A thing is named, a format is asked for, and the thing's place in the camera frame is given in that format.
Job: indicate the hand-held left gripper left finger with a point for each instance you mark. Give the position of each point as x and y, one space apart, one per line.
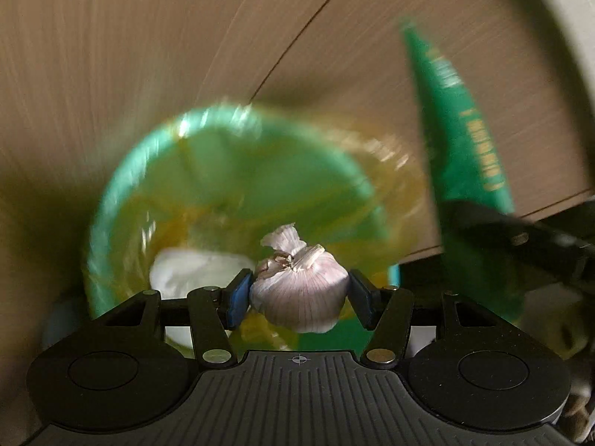
239 299

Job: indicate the green snack packet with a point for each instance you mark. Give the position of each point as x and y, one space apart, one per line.
465 148

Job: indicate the garlic bulb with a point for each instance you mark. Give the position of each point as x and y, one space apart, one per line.
302 297

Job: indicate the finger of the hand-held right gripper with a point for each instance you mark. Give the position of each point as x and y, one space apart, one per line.
520 239

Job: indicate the yellow plastic bin liner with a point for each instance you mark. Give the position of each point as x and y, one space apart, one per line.
399 195

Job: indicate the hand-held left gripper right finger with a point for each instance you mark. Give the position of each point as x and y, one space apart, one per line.
360 297

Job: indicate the green trash bin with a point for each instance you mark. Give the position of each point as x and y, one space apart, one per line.
223 172

